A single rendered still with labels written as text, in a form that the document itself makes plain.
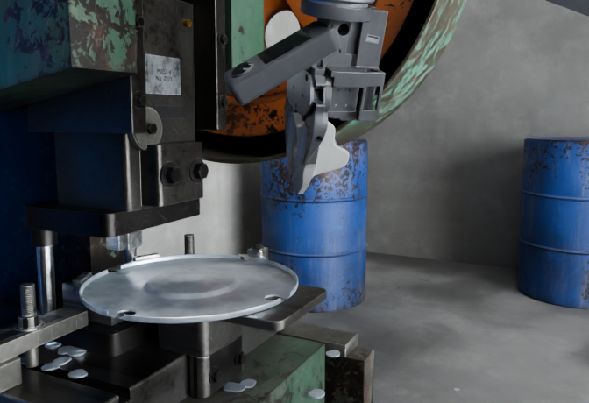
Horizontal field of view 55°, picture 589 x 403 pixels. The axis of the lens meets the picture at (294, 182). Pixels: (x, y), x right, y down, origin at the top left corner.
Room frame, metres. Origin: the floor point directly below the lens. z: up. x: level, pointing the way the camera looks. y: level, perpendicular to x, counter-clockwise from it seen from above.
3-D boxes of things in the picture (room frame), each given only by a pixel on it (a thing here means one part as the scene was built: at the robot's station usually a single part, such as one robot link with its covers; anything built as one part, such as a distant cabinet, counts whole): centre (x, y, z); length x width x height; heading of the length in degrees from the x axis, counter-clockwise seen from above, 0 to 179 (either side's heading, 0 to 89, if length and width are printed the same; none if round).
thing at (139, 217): (0.81, 0.26, 0.86); 0.20 x 0.16 x 0.05; 153
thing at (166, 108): (0.79, 0.22, 1.04); 0.17 x 0.15 x 0.30; 63
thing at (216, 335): (0.73, 0.10, 0.72); 0.25 x 0.14 x 0.14; 63
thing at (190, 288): (0.75, 0.14, 0.78); 0.29 x 0.29 x 0.01
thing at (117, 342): (0.81, 0.26, 0.72); 0.20 x 0.16 x 0.03; 153
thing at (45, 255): (0.76, 0.34, 0.81); 0.02 x 0.02 x 0.14
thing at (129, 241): (0.81, 0.24, 0.84); 0.05 x 0.03 x 0.04; 153
